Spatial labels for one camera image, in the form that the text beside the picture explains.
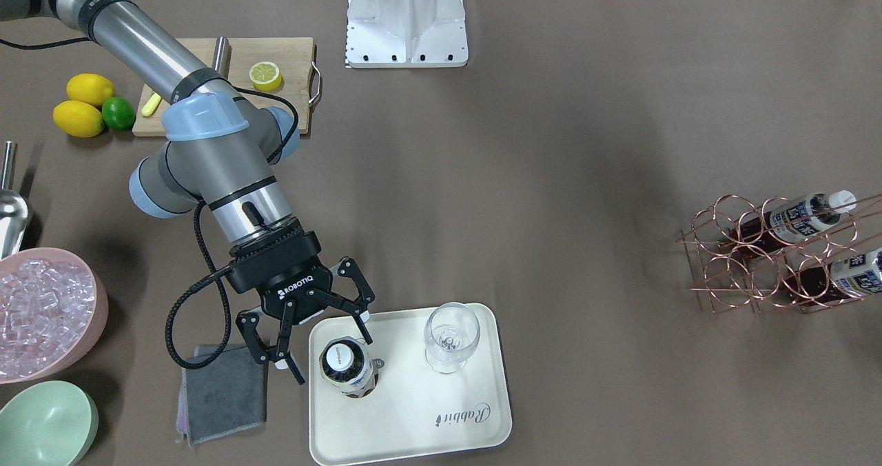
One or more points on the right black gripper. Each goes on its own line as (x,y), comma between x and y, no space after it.
(298,294)

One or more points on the tea bottle front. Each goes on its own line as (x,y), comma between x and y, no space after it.
(345,363)
(843,280)

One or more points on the tea bottle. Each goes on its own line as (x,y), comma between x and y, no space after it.
(345,363)
(793,221)
(843,280)

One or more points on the copper wire bottle basket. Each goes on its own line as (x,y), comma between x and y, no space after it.
(727,276)

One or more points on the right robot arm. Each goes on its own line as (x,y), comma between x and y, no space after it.
(219,156)

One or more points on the tea bottle back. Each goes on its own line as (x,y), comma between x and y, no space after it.
(793,221)

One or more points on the grey folded cloth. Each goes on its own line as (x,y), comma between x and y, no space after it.
(225,397)

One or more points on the clear wine glass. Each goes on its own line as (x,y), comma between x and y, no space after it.
(451,335)

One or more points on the cream rabbit tray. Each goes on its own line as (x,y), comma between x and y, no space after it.
(413,410)

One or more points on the half lemon slice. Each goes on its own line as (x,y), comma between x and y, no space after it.
(266,76)

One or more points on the pink bowl of ice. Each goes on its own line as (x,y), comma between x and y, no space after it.
(54,310)

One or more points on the yellow plastic knife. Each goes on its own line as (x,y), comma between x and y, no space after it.
(151,105)

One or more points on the steel muddler black tip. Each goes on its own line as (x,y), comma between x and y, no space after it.
(222,56)

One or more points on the green lime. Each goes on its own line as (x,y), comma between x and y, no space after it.
(118,114)

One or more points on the green empty bowl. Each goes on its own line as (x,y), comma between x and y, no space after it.
(50,423)

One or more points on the yellow lemon lower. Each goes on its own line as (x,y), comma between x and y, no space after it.
(77,118)

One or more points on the yellow lemon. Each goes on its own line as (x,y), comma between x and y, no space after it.
(77,118)
(90,88)

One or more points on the yellow lemon upper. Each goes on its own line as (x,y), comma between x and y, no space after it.
(90,88)

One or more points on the steel ice scoop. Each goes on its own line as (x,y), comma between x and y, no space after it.
(15,210)

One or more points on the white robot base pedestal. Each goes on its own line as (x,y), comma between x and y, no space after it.
(406,34)

